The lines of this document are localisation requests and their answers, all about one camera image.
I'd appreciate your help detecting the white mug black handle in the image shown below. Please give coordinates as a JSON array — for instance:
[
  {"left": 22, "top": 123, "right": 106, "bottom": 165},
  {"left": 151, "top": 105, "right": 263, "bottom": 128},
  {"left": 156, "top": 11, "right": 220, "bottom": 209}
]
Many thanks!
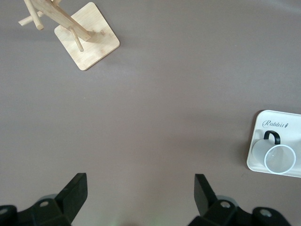
[{"left": 252, "top": 130, "right": 297, "bottom": 175}]

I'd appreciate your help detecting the wooden mug tree stand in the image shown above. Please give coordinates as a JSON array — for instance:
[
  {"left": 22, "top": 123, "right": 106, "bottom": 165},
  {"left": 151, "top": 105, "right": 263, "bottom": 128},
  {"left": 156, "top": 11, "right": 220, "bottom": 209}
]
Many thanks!
[{"left": 18, "top": 0, "right": 121, "bottom": 72}]

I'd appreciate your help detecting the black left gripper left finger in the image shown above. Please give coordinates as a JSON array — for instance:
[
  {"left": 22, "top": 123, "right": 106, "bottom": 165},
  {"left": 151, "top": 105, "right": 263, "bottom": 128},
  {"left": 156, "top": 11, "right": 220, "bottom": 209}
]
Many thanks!
[{"left": 0, "top": 173, "right": 88, "bottom": 226}]

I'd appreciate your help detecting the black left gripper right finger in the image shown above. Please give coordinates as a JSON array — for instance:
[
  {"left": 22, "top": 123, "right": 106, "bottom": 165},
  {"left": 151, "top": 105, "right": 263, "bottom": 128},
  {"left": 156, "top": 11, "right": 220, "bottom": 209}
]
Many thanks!
[{"left": 189, "top": 173, "right": 289, "bottom": 226}]

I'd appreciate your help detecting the white rabbit print tray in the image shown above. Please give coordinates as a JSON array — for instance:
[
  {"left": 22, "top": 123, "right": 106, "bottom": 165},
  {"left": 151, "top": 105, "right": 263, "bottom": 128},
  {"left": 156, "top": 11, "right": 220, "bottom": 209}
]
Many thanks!
[{"left": 246, "top": 109, "right": 301, "bottom": 178}]

